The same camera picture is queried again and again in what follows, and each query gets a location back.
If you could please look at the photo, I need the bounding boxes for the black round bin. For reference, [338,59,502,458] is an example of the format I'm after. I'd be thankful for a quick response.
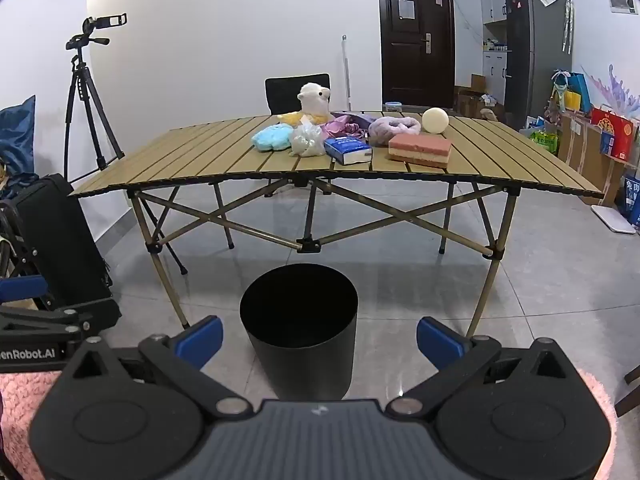
[239,263,359,402]

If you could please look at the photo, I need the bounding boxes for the black suitcase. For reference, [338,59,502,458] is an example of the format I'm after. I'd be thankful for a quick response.
[10,174,122,331]

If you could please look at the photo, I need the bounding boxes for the black folding chair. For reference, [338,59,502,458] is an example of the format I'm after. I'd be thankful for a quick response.
[214,73,332,251]

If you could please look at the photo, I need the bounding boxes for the tan folding slat table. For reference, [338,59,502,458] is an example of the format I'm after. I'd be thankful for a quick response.
[67,110,606,341]

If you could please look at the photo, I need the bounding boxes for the white and yellow alpaca plush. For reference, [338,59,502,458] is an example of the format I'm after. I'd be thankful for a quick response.
[276,82,333,126]

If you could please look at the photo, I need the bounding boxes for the blue gift bag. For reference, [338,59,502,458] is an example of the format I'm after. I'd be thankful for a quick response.
[552,71,593,113]

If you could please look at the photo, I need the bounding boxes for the hanging white bags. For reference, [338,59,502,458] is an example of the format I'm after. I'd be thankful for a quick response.
[562,0,574,53]

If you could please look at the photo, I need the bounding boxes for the pink layered sponge block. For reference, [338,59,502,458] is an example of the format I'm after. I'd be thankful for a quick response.
[388,133,453,168]

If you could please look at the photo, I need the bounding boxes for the brown cardboard box pile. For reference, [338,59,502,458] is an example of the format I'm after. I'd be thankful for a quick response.
[454,75,506,121]

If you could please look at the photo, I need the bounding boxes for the white lower cabinet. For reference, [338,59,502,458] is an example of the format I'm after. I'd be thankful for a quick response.
[482,51,508,106]

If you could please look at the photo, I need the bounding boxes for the pink satin cloth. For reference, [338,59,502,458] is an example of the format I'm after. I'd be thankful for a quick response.
[320,115,368,141]

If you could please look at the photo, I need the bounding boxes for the clear bag of white stuff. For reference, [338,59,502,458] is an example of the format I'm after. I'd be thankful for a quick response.
[290,122,326,158]

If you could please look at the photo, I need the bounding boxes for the light blue plush toy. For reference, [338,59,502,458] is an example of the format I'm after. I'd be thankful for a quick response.
[250,123,295,152]

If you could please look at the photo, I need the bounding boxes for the black tripod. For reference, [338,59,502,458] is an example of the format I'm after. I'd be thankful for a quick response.
[64,32,189,276]

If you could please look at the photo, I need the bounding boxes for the white bathroom scale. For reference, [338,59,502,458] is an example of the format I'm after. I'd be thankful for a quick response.
[591,204,638,235]

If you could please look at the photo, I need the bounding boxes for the white mop handle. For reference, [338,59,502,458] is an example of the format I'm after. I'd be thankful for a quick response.
[341,34,353,113]

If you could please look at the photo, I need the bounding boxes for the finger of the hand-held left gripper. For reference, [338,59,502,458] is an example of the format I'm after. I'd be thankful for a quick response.
[0,299,122,343]
[0,275,49,306]

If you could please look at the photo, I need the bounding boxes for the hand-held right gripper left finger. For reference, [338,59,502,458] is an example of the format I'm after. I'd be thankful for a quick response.
[60,316,253,418]

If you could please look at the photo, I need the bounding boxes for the grey refrigerator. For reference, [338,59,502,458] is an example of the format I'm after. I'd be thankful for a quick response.
[504,0,573,131]

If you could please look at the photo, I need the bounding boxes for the dark wooden stool leg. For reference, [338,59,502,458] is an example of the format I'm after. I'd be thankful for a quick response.
[615,360,640,418]

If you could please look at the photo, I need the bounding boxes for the blue printed bag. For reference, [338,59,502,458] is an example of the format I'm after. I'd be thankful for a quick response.
[622,175,640,226]

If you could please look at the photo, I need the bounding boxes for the black folding cart frame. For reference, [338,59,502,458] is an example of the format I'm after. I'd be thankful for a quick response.
[0,200,56,311]

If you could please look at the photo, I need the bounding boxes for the white foam block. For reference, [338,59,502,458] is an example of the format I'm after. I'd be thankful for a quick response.
[324,136,373,166]

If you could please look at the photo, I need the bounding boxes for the red gift box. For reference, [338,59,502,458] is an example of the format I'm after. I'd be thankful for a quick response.
[591,107,638,161]

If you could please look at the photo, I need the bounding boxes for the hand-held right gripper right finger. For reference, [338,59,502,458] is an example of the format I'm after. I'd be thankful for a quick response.
[387,316,583,418]

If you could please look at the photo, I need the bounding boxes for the cream foam ball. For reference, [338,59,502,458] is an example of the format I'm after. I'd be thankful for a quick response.
[421,107,450,135]

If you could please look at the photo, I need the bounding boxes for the mauve plush ring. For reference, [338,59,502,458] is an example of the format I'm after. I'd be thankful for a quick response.
[368,116,422,147]

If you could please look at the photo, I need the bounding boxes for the purple flower decoration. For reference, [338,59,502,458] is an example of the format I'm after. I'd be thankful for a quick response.
[582,64,640,116]

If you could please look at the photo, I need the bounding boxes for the dark brown door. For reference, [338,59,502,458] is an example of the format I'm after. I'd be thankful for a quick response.
[377,0,456,111]

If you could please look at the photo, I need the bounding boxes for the black phone in clamp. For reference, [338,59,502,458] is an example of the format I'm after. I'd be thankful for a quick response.
[81,14,127,32]

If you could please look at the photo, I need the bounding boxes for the large cardboard box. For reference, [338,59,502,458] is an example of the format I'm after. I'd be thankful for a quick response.
[557,110,626,206]

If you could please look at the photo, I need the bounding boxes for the green plastic bag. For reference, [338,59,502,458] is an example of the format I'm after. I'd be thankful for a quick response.
[530,130,558,156]

